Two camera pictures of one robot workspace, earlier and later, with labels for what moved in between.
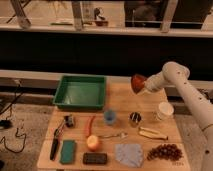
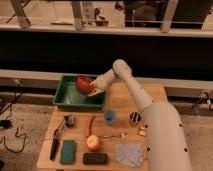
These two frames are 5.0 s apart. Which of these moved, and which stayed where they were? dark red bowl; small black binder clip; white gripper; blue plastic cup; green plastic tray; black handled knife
Moved: dark red bowl; white gripper
Stayed: green plastic tray; small black binder clip; black handled knife; blue plastic cup
